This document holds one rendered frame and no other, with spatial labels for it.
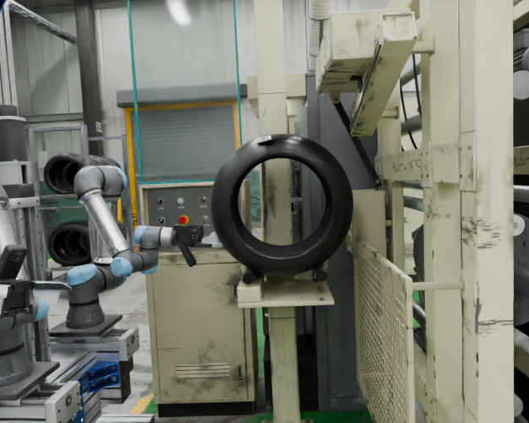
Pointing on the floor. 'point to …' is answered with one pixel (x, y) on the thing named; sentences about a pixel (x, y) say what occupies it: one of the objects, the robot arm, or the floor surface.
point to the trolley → (67, 250)
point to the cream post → (276, 201)
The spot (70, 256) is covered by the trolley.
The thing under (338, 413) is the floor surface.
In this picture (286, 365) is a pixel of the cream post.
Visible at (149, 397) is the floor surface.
